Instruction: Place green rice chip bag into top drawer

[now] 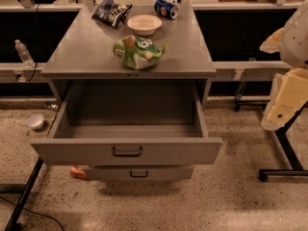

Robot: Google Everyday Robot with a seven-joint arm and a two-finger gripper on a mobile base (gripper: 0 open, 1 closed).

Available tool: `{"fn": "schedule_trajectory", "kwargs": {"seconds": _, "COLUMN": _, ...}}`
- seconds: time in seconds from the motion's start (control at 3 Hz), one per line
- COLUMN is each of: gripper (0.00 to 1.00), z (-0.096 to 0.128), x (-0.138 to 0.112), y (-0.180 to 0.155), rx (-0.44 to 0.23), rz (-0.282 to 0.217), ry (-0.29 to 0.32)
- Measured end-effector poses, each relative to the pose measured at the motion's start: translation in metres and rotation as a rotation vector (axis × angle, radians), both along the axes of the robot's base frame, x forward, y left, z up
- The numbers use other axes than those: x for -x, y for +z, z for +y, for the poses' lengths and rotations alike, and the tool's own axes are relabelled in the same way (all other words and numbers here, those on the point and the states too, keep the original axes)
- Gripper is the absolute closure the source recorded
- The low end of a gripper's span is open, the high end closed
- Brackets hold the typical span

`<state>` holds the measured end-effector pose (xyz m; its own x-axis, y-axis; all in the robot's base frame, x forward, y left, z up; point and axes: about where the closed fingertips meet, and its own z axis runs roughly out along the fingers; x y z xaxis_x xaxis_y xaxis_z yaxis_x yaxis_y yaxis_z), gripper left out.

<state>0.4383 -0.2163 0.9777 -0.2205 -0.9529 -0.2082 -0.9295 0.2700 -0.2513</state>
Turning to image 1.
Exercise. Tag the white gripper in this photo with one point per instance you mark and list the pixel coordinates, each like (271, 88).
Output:
(295, 38)

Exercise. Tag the green rice chip bag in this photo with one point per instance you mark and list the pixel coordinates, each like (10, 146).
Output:
(138, 53)

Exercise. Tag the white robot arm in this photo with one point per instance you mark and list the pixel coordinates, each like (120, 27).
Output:
(291, 41)

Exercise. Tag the open grey top drawer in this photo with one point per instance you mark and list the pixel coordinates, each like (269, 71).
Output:
(129, 124)

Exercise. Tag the dark blue chip bag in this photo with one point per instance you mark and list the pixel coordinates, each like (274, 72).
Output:
(112, 13)

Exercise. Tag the grey metal drawer cabinet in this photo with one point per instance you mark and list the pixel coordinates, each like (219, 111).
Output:
(93, 50)

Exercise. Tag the grey lower drawer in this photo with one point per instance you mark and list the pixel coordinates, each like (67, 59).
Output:
(143, 173)

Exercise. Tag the orange snack bag on floor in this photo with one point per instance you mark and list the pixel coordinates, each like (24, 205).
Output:
(78, 172)

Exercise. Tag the black metal table stand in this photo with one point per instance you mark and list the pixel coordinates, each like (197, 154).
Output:
(281, 135)

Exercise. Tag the blue pepsi can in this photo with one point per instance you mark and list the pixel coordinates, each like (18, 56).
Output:
(166, 9)

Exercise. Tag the white bowl on cabinet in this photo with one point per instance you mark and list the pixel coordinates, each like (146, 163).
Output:
(144, 24)

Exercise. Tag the metal can on floor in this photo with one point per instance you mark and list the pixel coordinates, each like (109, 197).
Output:
(51, 106)

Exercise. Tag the white bowl on floor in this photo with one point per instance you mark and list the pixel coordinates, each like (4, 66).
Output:
(35, 122)

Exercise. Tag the clear plastic water bottle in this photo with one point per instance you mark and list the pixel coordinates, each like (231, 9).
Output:
(24, 54)

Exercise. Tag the black left table leg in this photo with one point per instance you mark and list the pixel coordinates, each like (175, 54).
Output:
(23, 190)

